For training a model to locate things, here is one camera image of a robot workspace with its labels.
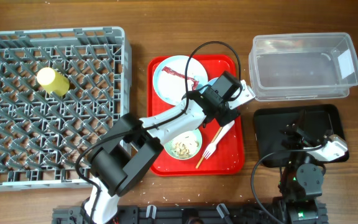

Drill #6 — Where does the black plastic bin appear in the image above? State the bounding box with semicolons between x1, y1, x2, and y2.
254;105;345;168

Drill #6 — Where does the green bowl with food scraps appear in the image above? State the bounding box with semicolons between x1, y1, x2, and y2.
164;129;203;160

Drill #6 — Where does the red plastic tray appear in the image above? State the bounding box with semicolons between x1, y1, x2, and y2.
147;55;245;177

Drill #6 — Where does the white plastic fork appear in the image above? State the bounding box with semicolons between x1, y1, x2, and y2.
205;121;235;159

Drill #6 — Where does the light blue bowl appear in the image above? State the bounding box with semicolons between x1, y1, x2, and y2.
206;78;217;87

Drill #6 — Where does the yellow plastic cup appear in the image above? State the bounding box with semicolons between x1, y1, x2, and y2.
36;67;70;96

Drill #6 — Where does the light blue plate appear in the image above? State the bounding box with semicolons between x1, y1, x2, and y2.
152;55;208;106

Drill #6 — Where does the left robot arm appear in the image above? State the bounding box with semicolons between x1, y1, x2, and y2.
85;72;254;223

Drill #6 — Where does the grey dishwasher rack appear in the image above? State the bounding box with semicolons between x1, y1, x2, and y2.
0;27;132;191

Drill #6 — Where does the red snack wrapper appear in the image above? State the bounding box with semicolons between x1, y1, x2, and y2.
162;66;199;90

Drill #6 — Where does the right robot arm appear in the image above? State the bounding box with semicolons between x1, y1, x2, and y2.
279;123;323;223

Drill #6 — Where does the clear plastic bin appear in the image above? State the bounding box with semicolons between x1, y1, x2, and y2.
249;32;358;101

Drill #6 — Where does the wooden chopstick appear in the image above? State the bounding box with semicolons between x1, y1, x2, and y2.
195;127;223;169

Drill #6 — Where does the white napkin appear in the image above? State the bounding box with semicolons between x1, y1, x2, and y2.
157;75;185;105

